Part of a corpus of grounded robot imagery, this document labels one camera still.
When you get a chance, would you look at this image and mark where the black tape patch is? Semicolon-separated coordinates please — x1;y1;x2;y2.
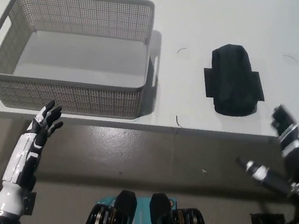
200;65;269;106

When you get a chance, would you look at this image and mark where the grey perforated plastic basket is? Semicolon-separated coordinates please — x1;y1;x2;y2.
0;0;168;125

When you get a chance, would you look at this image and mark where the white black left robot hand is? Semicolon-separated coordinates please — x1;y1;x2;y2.
0;93;67;220

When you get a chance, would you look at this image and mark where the black fabric pencil case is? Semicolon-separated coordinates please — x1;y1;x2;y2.
204;41;265;120

